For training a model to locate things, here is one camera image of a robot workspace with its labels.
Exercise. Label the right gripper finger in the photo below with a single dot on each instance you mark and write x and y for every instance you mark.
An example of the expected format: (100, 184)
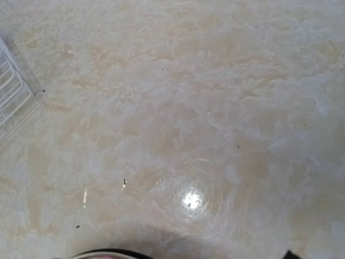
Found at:
(290, 255)

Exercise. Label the black rimmed plate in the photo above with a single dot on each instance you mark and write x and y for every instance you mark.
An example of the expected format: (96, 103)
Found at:
(123, 252)

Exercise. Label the white wire dish rack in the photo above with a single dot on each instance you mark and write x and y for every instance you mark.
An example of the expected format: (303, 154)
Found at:
(15, 92)

